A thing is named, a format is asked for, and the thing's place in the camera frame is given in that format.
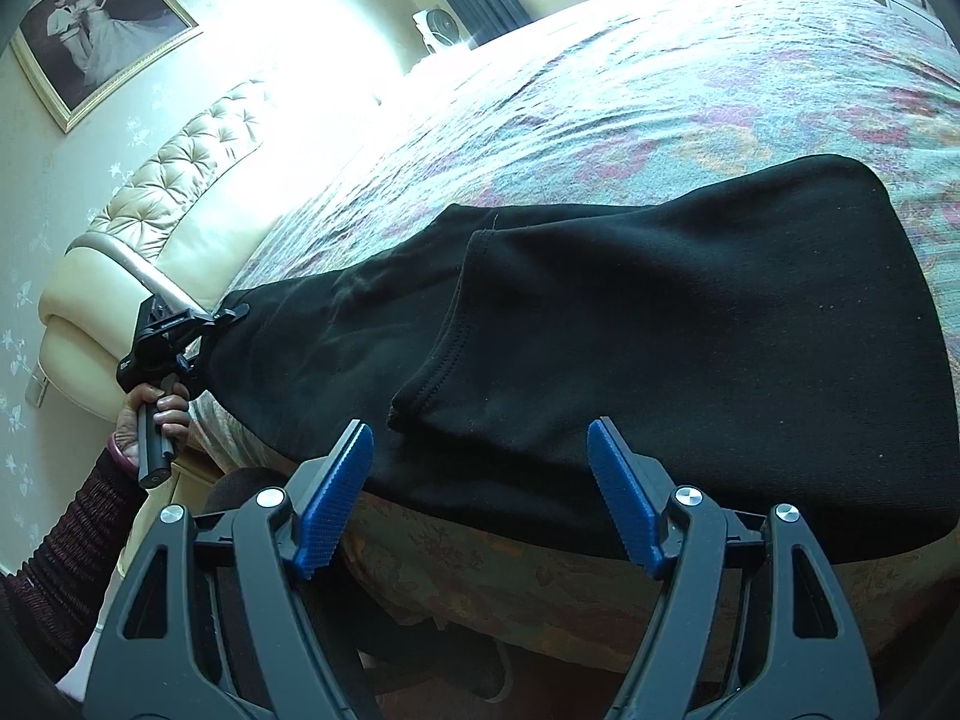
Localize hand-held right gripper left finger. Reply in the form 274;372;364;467
82;420;383;720

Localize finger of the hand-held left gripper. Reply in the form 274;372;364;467
191;302;252;338

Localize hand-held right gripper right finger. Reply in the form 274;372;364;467
587;418;878;720

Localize black pants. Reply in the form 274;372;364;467
195;154;950;565

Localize person's left forearm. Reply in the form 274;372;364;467
0;431;151;691

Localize person's left hand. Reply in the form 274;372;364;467
111;381;193;467

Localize cream tufted headboard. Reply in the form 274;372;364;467
37;79;383;421

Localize white fan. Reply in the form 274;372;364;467
411;7;470;58

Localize bed with floral cover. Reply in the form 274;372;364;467
187;0;960;661

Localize framed wall picture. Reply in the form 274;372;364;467
9;0;203;134

